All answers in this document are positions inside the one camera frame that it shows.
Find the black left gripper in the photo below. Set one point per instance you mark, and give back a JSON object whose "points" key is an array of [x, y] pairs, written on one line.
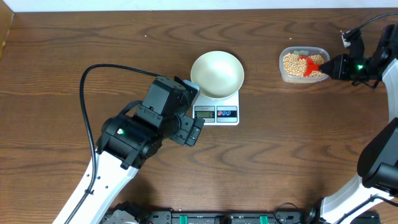
{"points": [[189, 129]]}

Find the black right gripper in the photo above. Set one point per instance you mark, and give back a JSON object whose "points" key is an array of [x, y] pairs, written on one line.
{"points": [[340, 73]]}

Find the red plastic measuring scoop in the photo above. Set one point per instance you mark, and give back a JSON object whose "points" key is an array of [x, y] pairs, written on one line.
{"points": [[311, 66]]}

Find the pile of soybeans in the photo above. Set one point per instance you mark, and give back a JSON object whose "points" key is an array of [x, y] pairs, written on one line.
{"points": [[295, 66]]}

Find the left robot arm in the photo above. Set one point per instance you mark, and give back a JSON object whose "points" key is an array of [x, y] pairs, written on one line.
{"points": [[128, 140]]}

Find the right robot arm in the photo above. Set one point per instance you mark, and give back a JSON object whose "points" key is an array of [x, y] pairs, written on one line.
{"points": [[376, 177]]}

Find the white digital kitchen scale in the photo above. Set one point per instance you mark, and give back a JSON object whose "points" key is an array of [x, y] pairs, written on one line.
{"points": [[218, 112]]}

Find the cream ceramic bowl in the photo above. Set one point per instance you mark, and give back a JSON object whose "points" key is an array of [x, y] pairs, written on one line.
{"points": [[218, 74]]}

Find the clear plastic container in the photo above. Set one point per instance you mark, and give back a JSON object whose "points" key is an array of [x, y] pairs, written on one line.
{"points": [[305, 51]]}

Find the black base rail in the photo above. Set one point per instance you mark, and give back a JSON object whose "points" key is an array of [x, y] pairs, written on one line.
{"points": [[128, 212]]}

